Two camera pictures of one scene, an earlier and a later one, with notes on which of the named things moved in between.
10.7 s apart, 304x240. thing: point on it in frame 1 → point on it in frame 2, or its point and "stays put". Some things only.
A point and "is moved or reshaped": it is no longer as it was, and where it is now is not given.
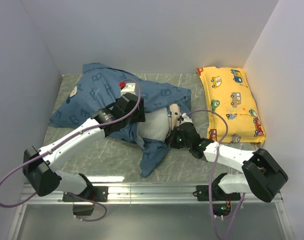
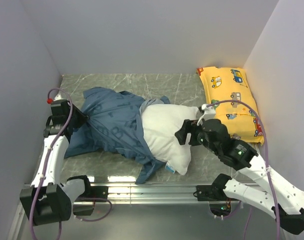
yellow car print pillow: [227, 90] stays put
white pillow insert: [156, 126] is moved or reshaped
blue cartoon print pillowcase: [100, 86] is moved or reshaped
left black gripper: [140, 116] → [82, 118]
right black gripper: [171, 140] → [188, 125]
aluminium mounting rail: [139, 193] stays put
